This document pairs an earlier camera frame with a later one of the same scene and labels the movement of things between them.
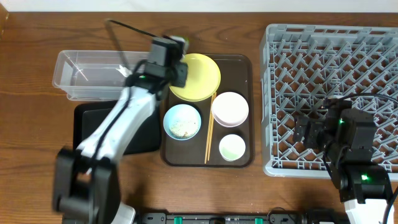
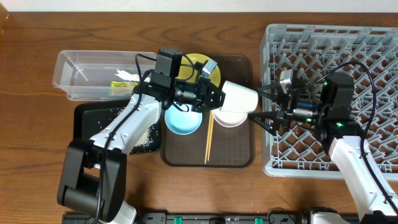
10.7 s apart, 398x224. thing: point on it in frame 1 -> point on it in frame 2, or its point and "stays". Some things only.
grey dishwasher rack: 301,66 stays
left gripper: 179,74 -> 203,97
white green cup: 232,147 -> 239,98
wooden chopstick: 209,129 stays
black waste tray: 88,114 stays
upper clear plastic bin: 94,75 stays
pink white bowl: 229,109 stays
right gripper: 314,134 -> 285,109
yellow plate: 203,81 stays
